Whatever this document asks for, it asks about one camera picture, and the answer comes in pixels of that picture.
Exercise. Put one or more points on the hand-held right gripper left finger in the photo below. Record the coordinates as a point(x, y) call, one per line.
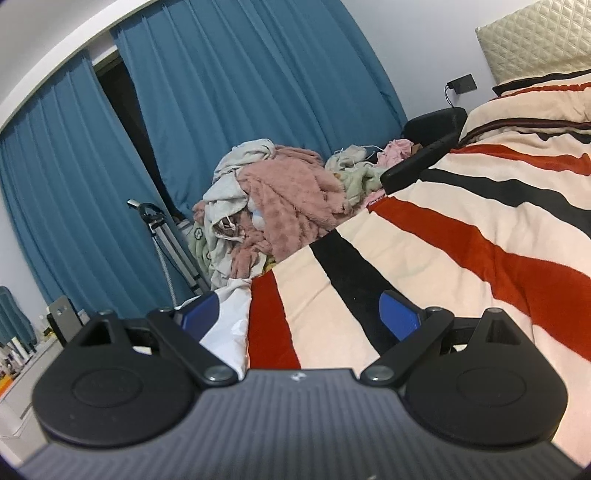
point(199, 316)

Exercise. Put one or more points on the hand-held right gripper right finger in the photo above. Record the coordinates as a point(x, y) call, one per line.
point(400, 318)

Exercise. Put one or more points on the pile of pink white clothes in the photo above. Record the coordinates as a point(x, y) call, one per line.
point(295, 184)

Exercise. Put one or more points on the white cloth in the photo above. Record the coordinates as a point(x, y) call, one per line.
point(226, 318)

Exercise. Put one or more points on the metal tripod stand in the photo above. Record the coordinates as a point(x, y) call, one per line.
point(178, 258)

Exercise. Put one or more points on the pale green patterned garment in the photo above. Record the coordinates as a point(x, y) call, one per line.
point(203, 249)

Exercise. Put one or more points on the striped fleece blanket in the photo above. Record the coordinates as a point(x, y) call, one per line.
point(461, 240)

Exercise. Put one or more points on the grey white garment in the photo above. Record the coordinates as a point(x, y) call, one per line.
point(228, 187)

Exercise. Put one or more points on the black box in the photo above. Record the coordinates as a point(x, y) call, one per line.
point(64, 318)

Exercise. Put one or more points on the light green garment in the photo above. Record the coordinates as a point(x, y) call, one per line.
point(364, 180)

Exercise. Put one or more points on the small pink cloth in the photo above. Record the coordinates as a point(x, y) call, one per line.
point(395, 150)

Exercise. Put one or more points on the blue curtain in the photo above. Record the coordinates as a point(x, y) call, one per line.
point(254, 83)
point(69, 184)

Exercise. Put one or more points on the white dresser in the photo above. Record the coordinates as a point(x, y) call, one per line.
point(23, 387)

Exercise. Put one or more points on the black chair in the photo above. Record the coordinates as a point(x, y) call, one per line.
point(434, 122)

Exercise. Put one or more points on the dark window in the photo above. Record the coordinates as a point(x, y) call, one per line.
point(134, 120)

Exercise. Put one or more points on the beige quilted headboard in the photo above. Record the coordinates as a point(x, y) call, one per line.
point(531, 37)

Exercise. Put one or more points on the black wall charger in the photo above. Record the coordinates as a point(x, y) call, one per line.
point(464, 84)

